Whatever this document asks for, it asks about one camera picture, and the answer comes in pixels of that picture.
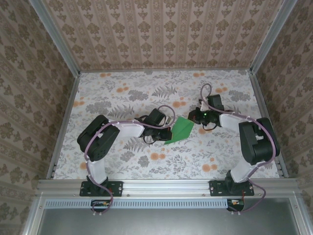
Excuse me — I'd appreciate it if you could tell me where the green square paper sheet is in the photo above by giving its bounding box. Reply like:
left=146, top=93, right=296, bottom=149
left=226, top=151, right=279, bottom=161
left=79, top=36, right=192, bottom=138
left=163, top=117, right=195, bottom=145

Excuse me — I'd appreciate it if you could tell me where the grey metal sheet panel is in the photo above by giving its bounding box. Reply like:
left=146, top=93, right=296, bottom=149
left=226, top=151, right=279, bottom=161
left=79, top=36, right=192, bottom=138
left=36, top=198, right=303, bottom=235

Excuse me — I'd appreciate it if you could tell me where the floral patterned table cover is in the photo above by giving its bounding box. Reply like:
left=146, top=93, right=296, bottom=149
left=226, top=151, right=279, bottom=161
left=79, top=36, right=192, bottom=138
left=52, top=70, right=281, bottom=181

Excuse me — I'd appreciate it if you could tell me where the aluminium mounting beam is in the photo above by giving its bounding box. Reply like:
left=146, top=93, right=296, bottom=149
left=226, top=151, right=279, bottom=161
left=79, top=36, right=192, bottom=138
left=36, top=178, right=299, bottom=198

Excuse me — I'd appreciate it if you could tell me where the black connector board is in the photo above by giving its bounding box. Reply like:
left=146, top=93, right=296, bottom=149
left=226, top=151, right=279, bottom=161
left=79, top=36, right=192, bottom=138
left=226, top=198, right=245, bottom=212
left=90, top=199, right=111, bottom=212

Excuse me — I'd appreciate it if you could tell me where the aluminium table end rail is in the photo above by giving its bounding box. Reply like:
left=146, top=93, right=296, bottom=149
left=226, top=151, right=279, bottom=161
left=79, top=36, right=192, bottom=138
left=79, top=69, right=253, bottom=73

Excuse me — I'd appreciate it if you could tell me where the aluminium table side rail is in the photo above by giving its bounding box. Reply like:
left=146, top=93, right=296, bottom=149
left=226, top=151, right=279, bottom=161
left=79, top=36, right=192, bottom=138
left=45, top=73, right=81, bottom=180
left=250, top=70, right=290, bottom=179

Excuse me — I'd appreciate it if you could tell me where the grey slotted cable duct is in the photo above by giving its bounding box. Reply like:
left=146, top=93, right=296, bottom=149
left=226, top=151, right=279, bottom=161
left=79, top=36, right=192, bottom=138
left=45, top=198, right=245, bottom=209

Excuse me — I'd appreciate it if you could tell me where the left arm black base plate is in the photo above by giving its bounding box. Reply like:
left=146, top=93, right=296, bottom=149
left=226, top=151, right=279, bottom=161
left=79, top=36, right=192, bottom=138
left=80, top=180, right=123, bottom=197

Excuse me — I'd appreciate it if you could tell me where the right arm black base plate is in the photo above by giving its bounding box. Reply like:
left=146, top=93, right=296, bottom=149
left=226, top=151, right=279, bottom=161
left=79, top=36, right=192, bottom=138
left=209, top=180, right=255, bottom=197

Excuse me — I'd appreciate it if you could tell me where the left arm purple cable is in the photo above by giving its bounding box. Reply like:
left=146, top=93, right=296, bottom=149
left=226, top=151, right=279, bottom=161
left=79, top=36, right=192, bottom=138
left=84, top=105, right=176, bottom=216

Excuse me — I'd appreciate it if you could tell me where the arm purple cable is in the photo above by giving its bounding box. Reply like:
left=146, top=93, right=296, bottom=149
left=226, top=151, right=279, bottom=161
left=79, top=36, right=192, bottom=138
left=84, top=105, right=176, bottom=216
left=200, top=83, right=279, bottom=216

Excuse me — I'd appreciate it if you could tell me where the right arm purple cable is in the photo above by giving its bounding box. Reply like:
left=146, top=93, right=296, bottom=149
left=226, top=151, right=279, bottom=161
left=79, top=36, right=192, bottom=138
left=200, top=83, right=279, bottom=216

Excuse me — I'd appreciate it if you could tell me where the aluminium corner post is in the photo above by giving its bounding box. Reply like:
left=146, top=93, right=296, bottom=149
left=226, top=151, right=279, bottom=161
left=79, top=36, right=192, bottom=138
left=31, top=0, right=81, bottom=76
left=249, top=0, right=299, bottom=74

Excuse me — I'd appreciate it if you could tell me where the aluminium outer frame rail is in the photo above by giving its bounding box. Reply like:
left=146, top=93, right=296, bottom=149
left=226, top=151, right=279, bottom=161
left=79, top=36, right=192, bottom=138
left=290, top=193, right=313, bottom=235
left=22, top=193, right=47, bottom=235

